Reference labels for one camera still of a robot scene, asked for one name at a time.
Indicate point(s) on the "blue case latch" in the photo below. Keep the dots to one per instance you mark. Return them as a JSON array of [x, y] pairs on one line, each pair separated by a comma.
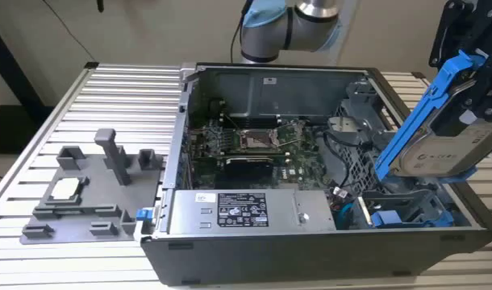
[[143, 214]]

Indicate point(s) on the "black graphics card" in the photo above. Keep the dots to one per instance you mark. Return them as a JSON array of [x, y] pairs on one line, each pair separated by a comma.
[[245, 172]]

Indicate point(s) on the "hard disk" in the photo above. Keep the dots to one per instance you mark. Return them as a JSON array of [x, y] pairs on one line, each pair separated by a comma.
[[384, 218], [431, 157]]

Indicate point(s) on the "silver CPU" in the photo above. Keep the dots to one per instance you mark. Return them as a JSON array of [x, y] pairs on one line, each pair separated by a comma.
[[67, 188]]

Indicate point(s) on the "CPU socket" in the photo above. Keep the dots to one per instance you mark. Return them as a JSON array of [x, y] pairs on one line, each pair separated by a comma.
[[256, 139]]

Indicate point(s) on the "grey parts rack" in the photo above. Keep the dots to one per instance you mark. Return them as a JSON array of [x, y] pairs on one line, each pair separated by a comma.
[[96, 193]]

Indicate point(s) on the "green motherboard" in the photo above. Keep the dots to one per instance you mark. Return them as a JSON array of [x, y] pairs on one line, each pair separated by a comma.
[[307, 169]]

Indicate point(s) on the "silver power supply unit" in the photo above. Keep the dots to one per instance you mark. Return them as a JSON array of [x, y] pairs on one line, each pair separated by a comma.
[[189, 217]]

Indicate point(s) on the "grey metal bracket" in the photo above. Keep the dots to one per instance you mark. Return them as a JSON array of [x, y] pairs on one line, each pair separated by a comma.
[[343, 124]]

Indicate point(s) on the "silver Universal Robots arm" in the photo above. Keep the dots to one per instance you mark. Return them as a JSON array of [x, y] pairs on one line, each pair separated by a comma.
[[307, 30]]

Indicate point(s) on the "black RAM slot bank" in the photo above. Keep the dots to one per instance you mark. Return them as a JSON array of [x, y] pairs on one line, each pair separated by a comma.
[[253, 121]]

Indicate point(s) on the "black desk frame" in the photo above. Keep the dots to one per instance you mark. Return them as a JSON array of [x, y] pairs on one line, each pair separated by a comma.
[[12, 130]]

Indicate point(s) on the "metal disk bay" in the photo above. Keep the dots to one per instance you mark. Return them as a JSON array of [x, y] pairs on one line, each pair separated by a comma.
[[359, 169]]

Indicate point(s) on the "black open PC case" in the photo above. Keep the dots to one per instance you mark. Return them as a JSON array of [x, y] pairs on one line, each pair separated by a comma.
[[269, 259]]

